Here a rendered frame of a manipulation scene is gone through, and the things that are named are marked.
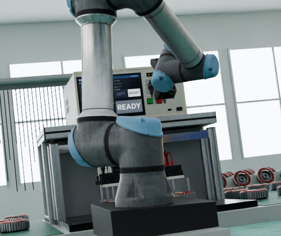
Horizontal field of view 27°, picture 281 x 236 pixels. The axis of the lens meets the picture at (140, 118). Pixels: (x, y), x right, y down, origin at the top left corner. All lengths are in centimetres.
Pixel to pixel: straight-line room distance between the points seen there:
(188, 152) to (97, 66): 96
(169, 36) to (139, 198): 50
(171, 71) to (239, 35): 772
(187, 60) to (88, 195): 82
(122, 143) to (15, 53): 728
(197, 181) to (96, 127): 99
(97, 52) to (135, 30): 745
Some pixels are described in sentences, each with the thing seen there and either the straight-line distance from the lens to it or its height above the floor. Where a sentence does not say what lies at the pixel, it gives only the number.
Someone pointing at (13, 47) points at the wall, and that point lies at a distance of 873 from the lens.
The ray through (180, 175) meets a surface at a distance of 222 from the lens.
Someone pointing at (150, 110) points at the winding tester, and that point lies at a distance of 230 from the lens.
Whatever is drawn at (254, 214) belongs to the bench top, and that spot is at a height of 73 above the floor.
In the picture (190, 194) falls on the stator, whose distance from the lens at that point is 213.
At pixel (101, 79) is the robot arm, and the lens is 158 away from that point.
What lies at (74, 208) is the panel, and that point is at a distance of 234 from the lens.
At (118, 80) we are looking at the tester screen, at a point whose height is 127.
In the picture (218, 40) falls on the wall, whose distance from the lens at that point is 940.
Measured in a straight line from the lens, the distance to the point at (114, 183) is 214.
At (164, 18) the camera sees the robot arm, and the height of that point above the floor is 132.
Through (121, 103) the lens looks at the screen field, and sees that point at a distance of 228.
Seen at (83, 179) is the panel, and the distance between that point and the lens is 235.
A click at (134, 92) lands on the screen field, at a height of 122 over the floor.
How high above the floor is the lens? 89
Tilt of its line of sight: 6 degrees up
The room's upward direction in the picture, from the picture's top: 7 degrees counter-clockwise
